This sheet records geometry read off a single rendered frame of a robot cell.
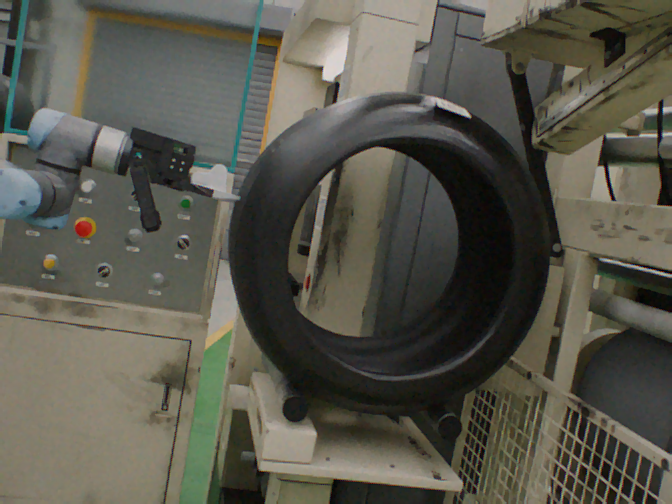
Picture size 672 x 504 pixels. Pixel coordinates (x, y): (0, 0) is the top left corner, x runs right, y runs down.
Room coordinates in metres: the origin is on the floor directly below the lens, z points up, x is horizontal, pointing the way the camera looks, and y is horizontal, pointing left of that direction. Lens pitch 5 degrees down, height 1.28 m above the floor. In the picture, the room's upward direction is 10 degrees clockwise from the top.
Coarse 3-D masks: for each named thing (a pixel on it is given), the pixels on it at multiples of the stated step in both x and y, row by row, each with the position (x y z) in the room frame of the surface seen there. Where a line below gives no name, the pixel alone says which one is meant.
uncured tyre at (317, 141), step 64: (320, 128) 1.25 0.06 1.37; (384, 128) 1.25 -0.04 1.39; (448, 128) 1.27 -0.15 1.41; (256, 192) 1.25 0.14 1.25; (448, 192) 1.58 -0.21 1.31; (512, 192) 1.30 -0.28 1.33; (256, 256) 1.22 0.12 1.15; (512, 256) 1.32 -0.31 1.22; (256, 320) 1.25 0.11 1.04; (448, 320) 1.57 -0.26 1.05; (512, 320) 1.31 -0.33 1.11; (320, 384) 1.25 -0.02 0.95; (384, 384) 1.26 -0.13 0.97; (448, 384) 1.29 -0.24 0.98
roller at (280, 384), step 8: (272, 368) 1.45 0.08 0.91; (272, 376) 1.42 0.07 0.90; (280, 376) 1.37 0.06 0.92; (280, 384) 1.33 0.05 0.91; (288, 384) 1.31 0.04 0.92; (280, 392) 1.30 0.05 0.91; (288, 392) 1.27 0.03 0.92; (296, 392) 1.27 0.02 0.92; (280, 400) 1.28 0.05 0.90; (288, 400) 1.24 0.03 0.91; (296, 400) 1.24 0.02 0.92; (304, 400) 1.25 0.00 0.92; (288, 408) 1.24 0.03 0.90; (296, 408) 1.24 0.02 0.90; (304, 408) 1.24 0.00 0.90; (288, 416) 1.24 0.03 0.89; (296, 416) 1.24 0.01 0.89; (304, 416) 1.25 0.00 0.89
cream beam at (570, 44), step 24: (504, 0) 1.54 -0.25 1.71; (528, 0) 1.43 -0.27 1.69; (552, 0) 1.32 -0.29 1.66; (576, 0) 1.23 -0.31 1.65; (600, 0) 1.18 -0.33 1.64; (624, 0) 1.16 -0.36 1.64; (648, 0) 1.14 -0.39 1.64; (504, 24) 1.52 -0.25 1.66; (528, 24) 1.41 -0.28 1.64; (552, 24) 1.37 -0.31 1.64; (576, 24) 1.34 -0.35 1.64; (600, 24) 1.31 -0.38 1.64; (624, 24) 1.29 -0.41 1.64; (648, 24) 1.25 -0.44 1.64; (504, 48) 1.63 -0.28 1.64; (528, 48) 1.59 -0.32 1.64; (552, 48) 1.55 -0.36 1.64; (576, 48) 1.51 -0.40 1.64; (600, 48) 1.48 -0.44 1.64
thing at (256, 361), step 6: (252, 342) 1.57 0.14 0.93; (252, 348) 1.57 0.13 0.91; (258, 348) 1.57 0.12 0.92; (252, 354) 1.57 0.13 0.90; (258, 354) 1.57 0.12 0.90; (246, 360) 1.59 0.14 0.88; (252, 360) 1.57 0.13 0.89; (258, 360) 1.57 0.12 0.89; (264, 360) 1.57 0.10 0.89; (246, 366) 1.57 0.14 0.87; (252, 366) 1.57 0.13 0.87; (258, 366) 1.57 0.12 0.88; (264, 366) 1.57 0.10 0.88; (246, 372) 1.57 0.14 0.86; (264, 372) 1.58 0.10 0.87
